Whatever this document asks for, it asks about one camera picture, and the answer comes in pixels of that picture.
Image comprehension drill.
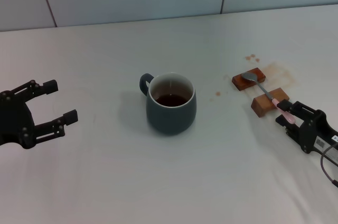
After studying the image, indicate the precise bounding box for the light brown wooden block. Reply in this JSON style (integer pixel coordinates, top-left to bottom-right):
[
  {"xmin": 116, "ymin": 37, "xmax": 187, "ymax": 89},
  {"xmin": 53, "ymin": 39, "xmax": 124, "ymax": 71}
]
[{"xmin": 250, "ymin": 88, "xmax": 290, "ymax": 118}]

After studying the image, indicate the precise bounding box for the grey right gripper cable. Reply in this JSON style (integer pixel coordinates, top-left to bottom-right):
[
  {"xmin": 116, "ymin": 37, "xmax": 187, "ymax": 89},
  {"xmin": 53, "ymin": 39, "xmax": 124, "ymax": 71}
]
[{"xmin": 320, "ymin": 143, "xmax": 338, "ymax": 185}]

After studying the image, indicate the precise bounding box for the dark brown wooden block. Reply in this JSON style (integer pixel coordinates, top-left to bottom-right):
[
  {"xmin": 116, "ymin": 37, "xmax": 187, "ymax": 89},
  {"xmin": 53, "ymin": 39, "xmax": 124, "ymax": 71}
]
[{"xmin": 232, "ymin": 67, "xmax": 267, "ymax": 92}]

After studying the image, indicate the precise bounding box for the grey ceramic cup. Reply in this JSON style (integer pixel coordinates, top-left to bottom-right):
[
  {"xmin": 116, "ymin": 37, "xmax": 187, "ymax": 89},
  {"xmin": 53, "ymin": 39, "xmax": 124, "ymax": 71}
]
[{"xmin": 139, "ymin": 72, "xmax": 198, "ymax": 137}]

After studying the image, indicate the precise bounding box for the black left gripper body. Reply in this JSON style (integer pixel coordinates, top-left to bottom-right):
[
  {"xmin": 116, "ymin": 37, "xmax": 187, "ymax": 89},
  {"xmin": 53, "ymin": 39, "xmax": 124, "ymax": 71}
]
[{"xmin": 0, "ymin": 90, "xmax": 36, "ymax": 150}]

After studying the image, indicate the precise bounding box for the pink handled metal spoon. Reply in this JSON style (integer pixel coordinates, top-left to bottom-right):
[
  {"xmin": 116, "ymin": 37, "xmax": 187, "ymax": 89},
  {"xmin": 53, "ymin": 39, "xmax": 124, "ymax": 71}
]
[{"xmin": 240, "ymin": 72, "xmax": 296, "ymax": 125}]

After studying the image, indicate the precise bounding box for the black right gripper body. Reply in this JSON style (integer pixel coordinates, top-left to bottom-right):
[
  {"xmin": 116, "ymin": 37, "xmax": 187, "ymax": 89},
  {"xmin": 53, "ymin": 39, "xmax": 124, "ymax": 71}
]
[{"xmin": 298, "ymin": 109, "xmax": 338, "ymax": 154}]

